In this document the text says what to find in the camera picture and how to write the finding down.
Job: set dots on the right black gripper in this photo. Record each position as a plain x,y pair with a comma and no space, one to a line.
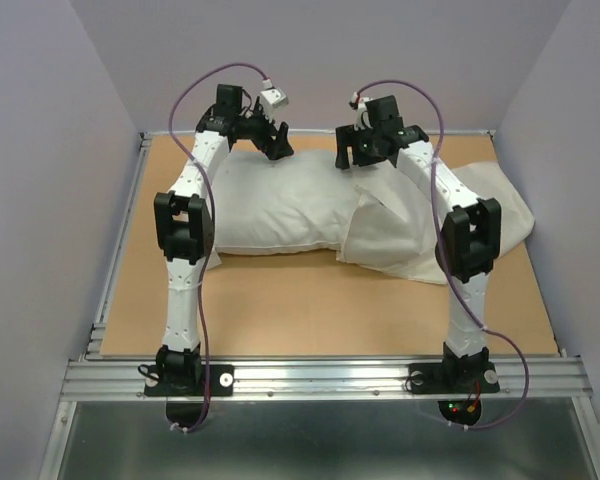
347,136

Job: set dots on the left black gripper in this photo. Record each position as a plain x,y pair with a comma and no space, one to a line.
278,146

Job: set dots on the white pillow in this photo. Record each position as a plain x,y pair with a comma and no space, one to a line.
297,204

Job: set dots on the cream pillowcase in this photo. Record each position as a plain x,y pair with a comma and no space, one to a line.
391,230

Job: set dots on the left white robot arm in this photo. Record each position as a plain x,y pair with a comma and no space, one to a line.
184,218

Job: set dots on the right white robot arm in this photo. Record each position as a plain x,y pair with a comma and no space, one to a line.
468,230

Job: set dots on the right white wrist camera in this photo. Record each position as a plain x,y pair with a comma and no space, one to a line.
358,104

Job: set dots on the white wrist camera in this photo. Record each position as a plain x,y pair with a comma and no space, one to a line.
358,104
271,99

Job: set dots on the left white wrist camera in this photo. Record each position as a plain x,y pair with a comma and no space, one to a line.
271,99

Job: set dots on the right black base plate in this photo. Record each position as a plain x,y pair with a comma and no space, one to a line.
435,379

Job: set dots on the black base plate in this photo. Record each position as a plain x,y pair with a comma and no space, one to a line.
435,379
220,383

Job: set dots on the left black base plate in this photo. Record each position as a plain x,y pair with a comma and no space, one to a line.
220,383

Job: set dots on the aluminium rail frame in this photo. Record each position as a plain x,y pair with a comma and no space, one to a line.
321,351

